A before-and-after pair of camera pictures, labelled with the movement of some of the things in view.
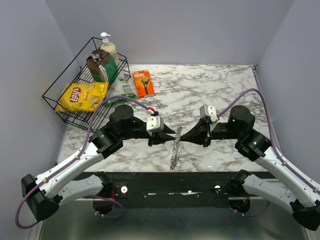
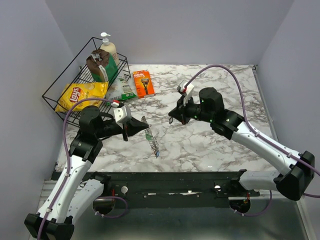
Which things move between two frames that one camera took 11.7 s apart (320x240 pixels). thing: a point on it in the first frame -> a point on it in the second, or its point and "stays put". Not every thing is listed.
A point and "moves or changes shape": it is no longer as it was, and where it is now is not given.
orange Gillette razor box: [143, 84] stays put
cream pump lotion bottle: [109, 47] stays put
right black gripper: [200, 133] -> [179, 112]
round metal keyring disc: [175, 153] moves or changes shape
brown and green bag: [102, 66] stays put
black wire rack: [87, 83] stays put
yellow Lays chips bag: [82, 97] stays put
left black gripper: [161, 138] -> [134, 126]
